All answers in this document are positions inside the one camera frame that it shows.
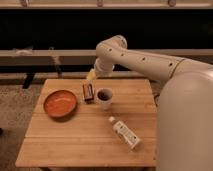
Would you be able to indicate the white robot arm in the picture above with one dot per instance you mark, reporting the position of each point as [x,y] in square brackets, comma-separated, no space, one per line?
[184,139]

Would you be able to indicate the white paper cup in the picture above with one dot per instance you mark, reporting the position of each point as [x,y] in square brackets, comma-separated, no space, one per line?
[104,98]

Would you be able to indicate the wooden table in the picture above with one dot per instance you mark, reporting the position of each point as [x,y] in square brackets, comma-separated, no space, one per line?
[87,139]

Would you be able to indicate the white plastic bottle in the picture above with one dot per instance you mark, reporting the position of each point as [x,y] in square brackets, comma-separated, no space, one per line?
[125,132]

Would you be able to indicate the grey horizontal rail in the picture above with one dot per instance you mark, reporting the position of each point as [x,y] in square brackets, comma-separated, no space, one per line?
[84,57]

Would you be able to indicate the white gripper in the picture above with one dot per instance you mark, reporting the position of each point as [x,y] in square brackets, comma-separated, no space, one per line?
[102,68]

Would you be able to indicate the orange ceramic bowl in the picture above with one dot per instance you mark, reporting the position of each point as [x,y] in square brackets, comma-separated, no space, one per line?
[60,103]

